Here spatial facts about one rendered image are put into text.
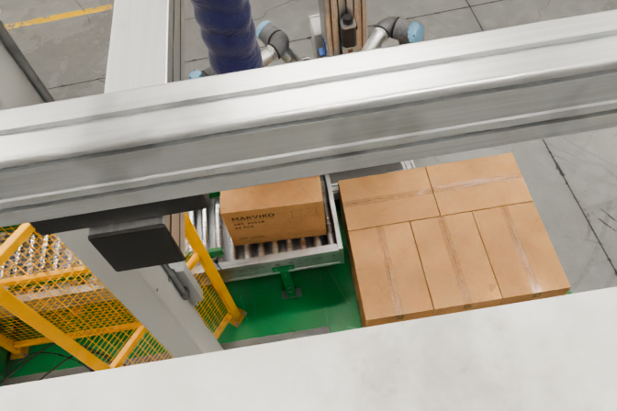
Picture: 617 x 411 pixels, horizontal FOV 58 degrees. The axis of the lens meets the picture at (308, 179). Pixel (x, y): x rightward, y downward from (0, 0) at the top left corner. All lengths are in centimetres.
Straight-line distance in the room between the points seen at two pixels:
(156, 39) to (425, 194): 292
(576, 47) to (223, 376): 49
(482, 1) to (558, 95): 533
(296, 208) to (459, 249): 104
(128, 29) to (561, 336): 81
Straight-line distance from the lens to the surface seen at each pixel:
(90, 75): 589
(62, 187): 69
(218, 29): 234
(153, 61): 94
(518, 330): 46
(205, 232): 370
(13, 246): 212
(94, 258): 176
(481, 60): 64
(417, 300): 336
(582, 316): 48
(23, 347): 449
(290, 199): 323
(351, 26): 329
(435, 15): 579
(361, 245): 350
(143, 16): 103
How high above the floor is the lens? 364
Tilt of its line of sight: 55 degrees down
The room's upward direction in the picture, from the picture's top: 10 degrees counter-clockwise
